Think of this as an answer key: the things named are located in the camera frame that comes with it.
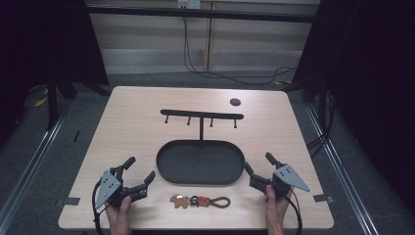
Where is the left hand-held gripper cable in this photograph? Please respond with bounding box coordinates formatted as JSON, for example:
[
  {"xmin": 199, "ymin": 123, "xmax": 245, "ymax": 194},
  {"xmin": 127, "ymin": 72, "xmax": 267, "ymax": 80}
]
[{"xmin": 91, "ymin": 178, "xmax": 106, "ymax": 235}]

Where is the black metal stand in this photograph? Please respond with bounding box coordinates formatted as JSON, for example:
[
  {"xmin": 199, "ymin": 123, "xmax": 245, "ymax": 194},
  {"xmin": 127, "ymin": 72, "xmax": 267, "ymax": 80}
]
[{"xmin": 45, "ymin": 70, "xmax": 112, "ymax": 131}]

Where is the black cable bundle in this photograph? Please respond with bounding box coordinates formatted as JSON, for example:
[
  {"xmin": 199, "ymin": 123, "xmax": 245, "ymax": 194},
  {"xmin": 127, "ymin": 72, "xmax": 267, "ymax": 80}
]
[{"xmin": 305, "ymin": 89, "xmax": 337, "ymax": 160}]

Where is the keychain with brown tag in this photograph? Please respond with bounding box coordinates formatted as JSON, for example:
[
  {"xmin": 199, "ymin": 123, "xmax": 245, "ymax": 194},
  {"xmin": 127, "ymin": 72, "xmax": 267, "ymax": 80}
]
[{"xmin": 168, "ymin": 193, "xmax": 232, "ymax": 211}]

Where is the black curtain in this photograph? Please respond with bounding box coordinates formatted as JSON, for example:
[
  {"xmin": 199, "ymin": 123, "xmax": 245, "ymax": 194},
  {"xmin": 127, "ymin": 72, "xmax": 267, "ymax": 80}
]
[
  {"xmin": 291, "ymin": 0, "xmax": 415, "ymax": 207},
  {"xmin": 0, "ymin": 0, "xmax": 110, "ymax": 145}
]

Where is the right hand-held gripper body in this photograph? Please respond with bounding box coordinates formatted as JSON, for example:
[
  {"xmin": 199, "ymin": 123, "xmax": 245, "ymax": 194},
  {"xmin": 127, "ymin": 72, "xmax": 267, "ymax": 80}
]
[{"xmin": 249, "ymin": 163, "xmax": 311, "ymax": 199}]

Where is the right hand-held gripper cable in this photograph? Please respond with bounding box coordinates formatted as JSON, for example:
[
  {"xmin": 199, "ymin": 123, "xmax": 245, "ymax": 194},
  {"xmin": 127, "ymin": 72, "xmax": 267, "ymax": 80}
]
[{"xmin": 284, "ymin": 188, "xmax": 303, "ymax": 235}]

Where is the white wall socket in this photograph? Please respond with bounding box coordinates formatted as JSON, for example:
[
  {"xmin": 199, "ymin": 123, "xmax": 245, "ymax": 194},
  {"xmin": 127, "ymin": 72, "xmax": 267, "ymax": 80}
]
[{"xmin": 176, "ymin": 0, "xmax": 202, "ymax": 10}]

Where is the black key rack with tray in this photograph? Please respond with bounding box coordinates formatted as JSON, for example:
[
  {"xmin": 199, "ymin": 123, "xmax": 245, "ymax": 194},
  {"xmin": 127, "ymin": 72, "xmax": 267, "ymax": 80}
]
[{"xmin": 156, "ymin": 109, "xmax": 247, "ymax": 186}]

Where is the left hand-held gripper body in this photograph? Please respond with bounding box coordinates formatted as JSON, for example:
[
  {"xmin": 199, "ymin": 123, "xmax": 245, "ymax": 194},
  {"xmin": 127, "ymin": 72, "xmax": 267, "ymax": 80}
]
[{"xmin": 94, "ymin": 165, "xmax": 149, "ymax": 211}]

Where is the person's left hand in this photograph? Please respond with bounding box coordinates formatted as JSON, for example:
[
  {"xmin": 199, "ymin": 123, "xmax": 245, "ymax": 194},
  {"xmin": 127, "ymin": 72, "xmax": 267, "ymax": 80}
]
[{"xmin": 104, "ymin": 195, "xmax": 133, "ymax": 235}]

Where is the person's right hand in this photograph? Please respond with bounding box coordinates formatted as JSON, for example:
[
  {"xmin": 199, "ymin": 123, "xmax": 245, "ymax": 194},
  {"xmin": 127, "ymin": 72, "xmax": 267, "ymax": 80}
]
[{"xmin": 264, "ymin": 183, "xmax": 295, "ymax": 235}]

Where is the metal floor rail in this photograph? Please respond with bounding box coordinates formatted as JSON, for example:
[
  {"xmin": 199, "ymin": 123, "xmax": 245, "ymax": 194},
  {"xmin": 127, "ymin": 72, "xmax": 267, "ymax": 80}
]
[
  {"xmin": 304, "ymin": 103, "xmax": 380, "ymax": 235},
  {"xmin": 0, "ymin": 106, "xmax": 71, "ymax": 229}
]

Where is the yellow floor marker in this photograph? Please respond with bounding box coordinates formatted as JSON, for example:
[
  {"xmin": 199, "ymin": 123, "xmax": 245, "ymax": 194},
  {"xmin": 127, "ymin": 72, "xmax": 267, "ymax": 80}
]
[{"xmin": 33, "ymin": 88, "xmax": 49, "ymax": 109}]

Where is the black floor cable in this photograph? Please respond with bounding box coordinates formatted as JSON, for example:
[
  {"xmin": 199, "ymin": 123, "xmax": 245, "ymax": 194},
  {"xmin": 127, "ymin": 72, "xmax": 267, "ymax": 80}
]
[{"xmin": 182, "ymin": 14, "xmax": 298, "ymax": 86}]

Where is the black horizontal bar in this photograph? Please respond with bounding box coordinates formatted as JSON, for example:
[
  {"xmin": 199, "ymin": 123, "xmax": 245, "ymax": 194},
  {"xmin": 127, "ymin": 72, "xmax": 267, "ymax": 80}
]
[{"xmin": 86, "ymin": 5, "xmax": 317, "ymax": 24}]

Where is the hand-held gripper cable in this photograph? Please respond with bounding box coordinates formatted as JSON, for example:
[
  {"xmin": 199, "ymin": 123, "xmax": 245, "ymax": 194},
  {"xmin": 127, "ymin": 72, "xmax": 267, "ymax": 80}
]
[
  {"xmin": 91, "ymin": 178, "xmax": 106, "ymax": 235},
  {"xmin": 284, "ymin": 188, "xmax": 303, "ymax": 235}
]

